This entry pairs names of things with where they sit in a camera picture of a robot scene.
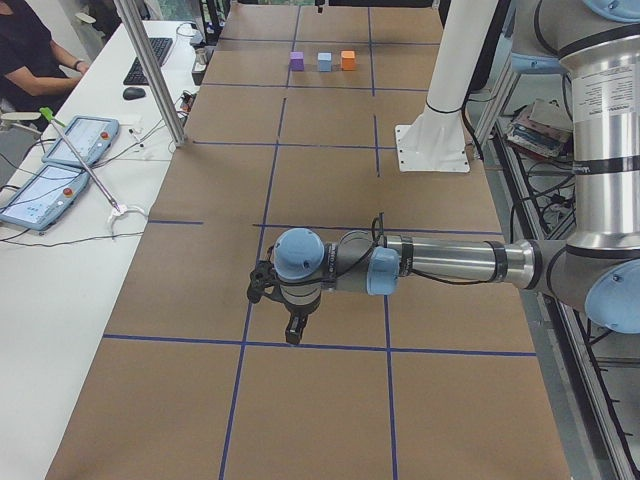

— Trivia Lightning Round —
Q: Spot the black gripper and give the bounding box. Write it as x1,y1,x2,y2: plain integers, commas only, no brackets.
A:
280,284,322,345

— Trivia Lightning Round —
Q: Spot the light blue foam block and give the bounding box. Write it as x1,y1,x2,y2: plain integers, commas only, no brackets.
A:
317,52,333,72

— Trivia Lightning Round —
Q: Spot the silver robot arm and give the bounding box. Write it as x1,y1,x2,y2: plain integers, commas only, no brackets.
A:
265,1,639,344

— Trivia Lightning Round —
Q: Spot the purple foam block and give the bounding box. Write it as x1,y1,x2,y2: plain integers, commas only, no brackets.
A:
289,51,305,72

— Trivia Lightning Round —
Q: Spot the orange foam block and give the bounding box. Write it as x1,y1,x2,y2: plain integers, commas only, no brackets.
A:
340,50,357,71

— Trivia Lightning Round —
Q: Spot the metal cup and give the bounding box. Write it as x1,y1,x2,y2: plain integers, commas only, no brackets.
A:
195,48,208,65

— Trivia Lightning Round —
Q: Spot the black keyboard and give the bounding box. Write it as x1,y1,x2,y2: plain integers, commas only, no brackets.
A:
122,36,174,86

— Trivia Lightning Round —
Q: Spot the black computer mouse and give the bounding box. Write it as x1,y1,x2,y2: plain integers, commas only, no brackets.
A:
122,86,146,101

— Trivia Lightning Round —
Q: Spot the long grabber stick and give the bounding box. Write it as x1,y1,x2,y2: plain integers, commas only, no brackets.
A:
39,107,148,237

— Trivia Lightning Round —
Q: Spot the far teach pendant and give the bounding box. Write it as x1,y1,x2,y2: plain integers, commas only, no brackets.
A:
42,115,120,167

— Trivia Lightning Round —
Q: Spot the teach pendant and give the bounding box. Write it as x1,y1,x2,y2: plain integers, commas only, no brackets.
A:
1,162,89,231
42,115,120,167

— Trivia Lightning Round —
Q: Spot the near teach pendant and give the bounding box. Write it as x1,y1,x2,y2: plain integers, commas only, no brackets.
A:
1,162,89,231

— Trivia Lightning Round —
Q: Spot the seated person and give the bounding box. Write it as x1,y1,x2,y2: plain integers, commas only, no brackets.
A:
1,1,89,112

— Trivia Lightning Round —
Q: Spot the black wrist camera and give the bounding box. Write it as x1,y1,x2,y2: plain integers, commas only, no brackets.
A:
246,260,283,304

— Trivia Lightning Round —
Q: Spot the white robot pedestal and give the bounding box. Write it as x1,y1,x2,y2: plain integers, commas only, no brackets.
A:
395,0,498,173

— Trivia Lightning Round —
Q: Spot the aluminium frame post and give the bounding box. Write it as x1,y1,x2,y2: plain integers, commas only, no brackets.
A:
114,0,186,148

